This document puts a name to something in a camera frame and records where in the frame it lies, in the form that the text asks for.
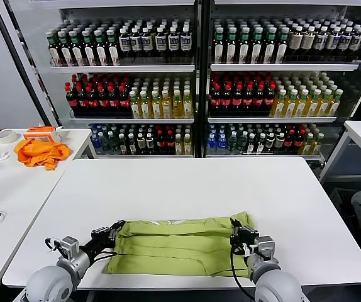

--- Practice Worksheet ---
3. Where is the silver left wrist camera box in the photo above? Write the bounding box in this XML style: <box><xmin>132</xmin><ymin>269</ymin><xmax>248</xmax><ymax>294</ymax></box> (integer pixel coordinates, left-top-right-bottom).
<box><xmin>60</xmin><ymin>235</ymin><xmax>80</xmax><ymax>259</ymax></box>

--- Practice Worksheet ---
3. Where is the glass drinks display cabinet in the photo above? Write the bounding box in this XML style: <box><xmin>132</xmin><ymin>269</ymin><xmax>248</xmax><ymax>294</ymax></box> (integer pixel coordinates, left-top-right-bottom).
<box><xmin>3</xmin><ymin>0</ymin><xmax>361</xmax><ymax>161</ymax></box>

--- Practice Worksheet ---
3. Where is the orange and white box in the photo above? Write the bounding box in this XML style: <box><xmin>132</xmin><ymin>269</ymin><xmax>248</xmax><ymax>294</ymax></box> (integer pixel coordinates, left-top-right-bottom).
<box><xmin>23</xmin><ymin>126</ymin><xmax>62</xmax><ymax>144</ymax></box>

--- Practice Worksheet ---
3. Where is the beige tape roll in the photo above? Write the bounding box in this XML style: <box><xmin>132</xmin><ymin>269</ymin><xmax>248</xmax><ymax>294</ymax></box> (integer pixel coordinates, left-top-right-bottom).
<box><xmin>0</xmin><ymin>128</ymin><xmax>19</xmax><ymax>145</ymax></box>

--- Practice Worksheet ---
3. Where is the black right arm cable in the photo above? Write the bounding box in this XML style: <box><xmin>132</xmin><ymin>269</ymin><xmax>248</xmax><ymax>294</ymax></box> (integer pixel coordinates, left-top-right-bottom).
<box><xmin>230</xmin><ymin>245</ymin><xmax>257</xmax><ymax>299</ymax></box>

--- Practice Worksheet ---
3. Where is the cola bottle red cap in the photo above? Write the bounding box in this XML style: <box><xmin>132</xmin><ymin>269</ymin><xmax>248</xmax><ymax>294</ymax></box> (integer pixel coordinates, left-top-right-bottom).
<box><xmin>65</xmin><ymin>82</ymin><xmax>78</xmax><ymax>118</ymax></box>
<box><xmin>252</xmin><ymin>83</ymin><xmax>265</xmax><ymax>116</ymax></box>
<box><xmin>231</xmin><ymin>83</ymin><xmax>243</xmax><ymax>116</ymax></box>
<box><xmin>157</xmin><ymin>130</ymin><xmax>166</xmax><ymax>155</ymax></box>
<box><xmin>294</xmin><ymin>129</ymin><xmax>306</xmax><ymax>154</ymax></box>
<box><xmin>166</xmin><ymin>130</ymin><xmax>175</xmax><ymax>155</ymax></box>
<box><xmin>284</xmin><ymin>130</ymin><xmax>295</xmax><ymax>154</ymax></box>
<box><xmin>221</xmin><ymin>83</ymin><xmax>233</xmax><ymax>116</ymax></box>
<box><xmin>75</xmin><ymin>82</ymin><xmax>89</xmax><ymax>118</ymax></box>
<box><xmin>118</xmin><ymin>85</ymin><xmax>131</xmax><ymax>118</ymax></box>
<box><xmin>86</xmin><ymin>85</ymin><xmax>99</xmax><ymax>118</ymax></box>
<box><xmin>263</xmin><ymin>83</ymin><xmax>277</xmax><ymax>116</ymax></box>
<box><xmin>108</xmin><ymin>85</ymin><xmax>120</xmax><ymax>118</ymax></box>
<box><xmin>210</xmin><ymin>83</ymin><xmax>222</xmax><ymax>116</ymax></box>
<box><xmin>97</xmin><ymin>85</ymin><xmax>109</xmax><ymax>118</ymax></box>
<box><xmin>242</xmin><ymin>83</ymin><xmax>254</xmax><ymax>116</ymax></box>

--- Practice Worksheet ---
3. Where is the crumpled orange cloth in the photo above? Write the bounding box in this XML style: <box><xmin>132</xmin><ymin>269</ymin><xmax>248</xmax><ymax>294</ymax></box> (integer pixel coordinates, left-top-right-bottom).
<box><xmin>13</xmin><ymin>139</ymin><xmax>71</xmax><ymax>171</ymax></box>

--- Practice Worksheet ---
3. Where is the dark bottle beige label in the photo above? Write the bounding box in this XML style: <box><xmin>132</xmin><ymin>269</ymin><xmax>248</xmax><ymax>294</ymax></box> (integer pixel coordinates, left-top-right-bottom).
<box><xmin>300</xmin><ymin>26</ymin><xmax>316</xmax><ymax>62</ymax></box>
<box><xmin>287</xmin><ymin>26</ymin><xmax>304</xmax><ymax>62</ymax></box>

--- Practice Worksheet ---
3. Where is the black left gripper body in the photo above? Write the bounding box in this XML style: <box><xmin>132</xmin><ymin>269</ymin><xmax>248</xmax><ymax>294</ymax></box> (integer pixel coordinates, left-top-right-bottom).
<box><xmin>89</xmin><ymin>228</ymin><xmax>118</xmax><ymax>252</ymax></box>

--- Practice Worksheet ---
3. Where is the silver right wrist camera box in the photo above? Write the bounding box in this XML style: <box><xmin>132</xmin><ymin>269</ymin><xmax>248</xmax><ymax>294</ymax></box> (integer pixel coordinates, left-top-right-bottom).
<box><xmin>255</xmin><ymin>235</ymin><xmax>276</xmax><ymax>259</ymax></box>

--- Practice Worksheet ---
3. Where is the dark bottle green cap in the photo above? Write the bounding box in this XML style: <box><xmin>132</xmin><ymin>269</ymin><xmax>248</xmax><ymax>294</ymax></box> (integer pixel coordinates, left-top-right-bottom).
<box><xmin>213</xmin><ymin>26</ymin><xmax>225</xmax><ymax>65</ymax></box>
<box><xmin>81</xmin><ymin>29</ymin><xmax>97</xmax><ymax>67</ymax></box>
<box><xmin>264</xmin><ymin>26</ymin><xmax>277</xmax><ymax>65</ymax></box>
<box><xmin>69</xmin><ymin>30</ymin><xmax>85</xmax><ymax>67</ymax></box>
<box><xmin>225</xmin><ymin>26</ymin><xmax>238</xmax><ymax>65</ymax></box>
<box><xmin>251</xmin><ymin>26</ymin><xmax>264</xmax><ymax>65</ymax></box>
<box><xmin>238</xmin><ymin>26</ymin><xmax>251</xmax><ymax>65</ymax></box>
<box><xmin>57</xmin><ymin>30</ymin><xmax>74</xmax><ymax>67</ymax></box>
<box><xmin>106</xmin><ymin>29</ymin><xmax>121</xmax><ymax>66</ymax></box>
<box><xmin>275</xmin><ymin>26</ymin><xmax>290</xmax><ymax>65</ymax></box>
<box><xmin>47</xmin><ymin>30</ymin><xmax>62</xmax><ymax>67</ymax></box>
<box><xmin>93</xmin><ymin>29</ymin><xmax>109</xmax><ymax>67</ymax></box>

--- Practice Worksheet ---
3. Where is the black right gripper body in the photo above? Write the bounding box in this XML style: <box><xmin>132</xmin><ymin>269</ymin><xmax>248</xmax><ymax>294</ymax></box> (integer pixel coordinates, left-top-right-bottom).
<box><xmin>230</xmin><ymin>225</ymin><xmax>259</xmax><ymax>249</ymax></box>

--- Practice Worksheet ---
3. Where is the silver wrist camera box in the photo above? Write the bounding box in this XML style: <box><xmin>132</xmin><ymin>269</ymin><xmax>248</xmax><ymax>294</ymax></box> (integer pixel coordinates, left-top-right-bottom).
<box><xmin>60</xmin><ymin>235</ymin><xmax>80</xmax><ymax>259</ymax></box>
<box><xmin>255</xmin><ymin>235</ymin><xmax>276</xmax><ymax>259</ymax></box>

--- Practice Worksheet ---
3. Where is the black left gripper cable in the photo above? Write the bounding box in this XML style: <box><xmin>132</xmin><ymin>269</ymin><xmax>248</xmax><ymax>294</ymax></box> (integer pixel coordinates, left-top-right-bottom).
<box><xmin>95</xmin><ymin>248</ymin><xmax>118</xmax><ymax>260</ymax></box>

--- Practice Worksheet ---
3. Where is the green T-shirt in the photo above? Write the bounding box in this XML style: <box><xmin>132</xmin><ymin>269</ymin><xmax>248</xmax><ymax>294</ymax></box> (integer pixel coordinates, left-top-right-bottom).
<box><xmin>103</xmin><ymin>212</ymin><xmax>258</xmax><ymax>278</ymax></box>

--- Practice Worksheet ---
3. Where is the dark bottle blue white label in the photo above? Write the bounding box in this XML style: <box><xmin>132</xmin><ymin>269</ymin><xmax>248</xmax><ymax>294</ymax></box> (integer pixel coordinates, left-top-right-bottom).
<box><xmin>325</xmin><ymin>26</ymin><xmax>342</xmax><ymax>62</ymax></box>
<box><xmin>337</xmin><ymin>26</ymin><xmax>354</xmax><ymax>62</ymax></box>
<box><xmin>167</xmin><ymin>26</ymin><xmax>181</xmax><ymax>65</ymax></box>
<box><xmin>118</xmin><ymin>28</ymin><xmax>131</xmax><ymax>65</ymax></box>
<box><xmin>348</xmin><ymin>27</ymin><xmax>361</xmax><ymax>61</ymax></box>
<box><xmin>155</xmin><ymin>27</ymin><xmax>168</xmax><ymax>65</ymax></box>
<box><xmin>179</xmin><ymin>26</ymin><xmax>192</xmax><ymax>65</ymax></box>
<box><xmin>313</xmin><ymin>26</ymin><xmax>329</xmax><ymax>62</ymax></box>
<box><xmin>141</xmin><ymin>27</ymin><xmax>155</xmax><ymax>65</ymax></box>
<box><xmin>130</xmin><ymin>27</ymin><xmax>143</xmax><ymax>65</ymax></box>

